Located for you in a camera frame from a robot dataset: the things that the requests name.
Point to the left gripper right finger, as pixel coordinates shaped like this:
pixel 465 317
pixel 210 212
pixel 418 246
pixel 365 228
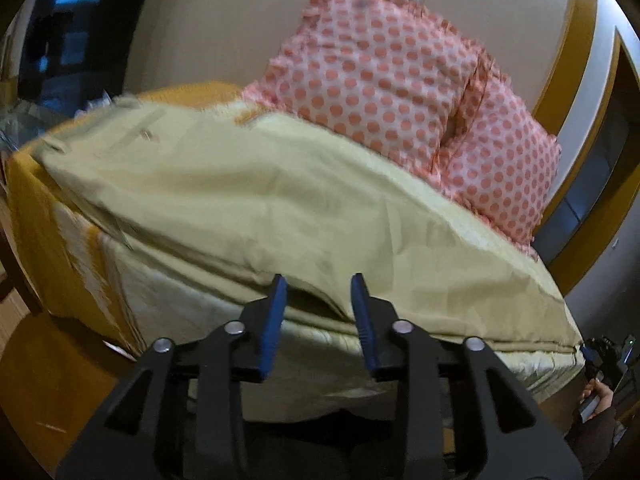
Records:
pixel 459 410

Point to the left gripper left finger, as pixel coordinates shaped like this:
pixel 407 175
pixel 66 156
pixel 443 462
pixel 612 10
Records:
pixel 139 430

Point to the beige khaki pants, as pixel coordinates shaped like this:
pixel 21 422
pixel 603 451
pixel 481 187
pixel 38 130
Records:
pixel 228 207

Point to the person's right hand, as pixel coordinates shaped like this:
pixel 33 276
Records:
pixel 596 398

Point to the cream patterned bed sheet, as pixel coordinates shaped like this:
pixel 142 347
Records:
pixel 79 271

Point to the right pink polka-dot pillow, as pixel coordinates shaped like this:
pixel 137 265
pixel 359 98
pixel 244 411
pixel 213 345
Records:
pixel 499 162

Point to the pink polka-dot pillow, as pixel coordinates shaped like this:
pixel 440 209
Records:
pixel 499 162
pixel 387 74

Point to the left pink polka-dot pillow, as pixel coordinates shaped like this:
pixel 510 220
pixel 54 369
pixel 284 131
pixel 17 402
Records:
pixel 387 74

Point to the wooden door frame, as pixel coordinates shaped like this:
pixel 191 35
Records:
pixel 591 102

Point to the black wall television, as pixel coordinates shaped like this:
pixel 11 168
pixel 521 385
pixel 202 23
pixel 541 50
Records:
pixel 76 51

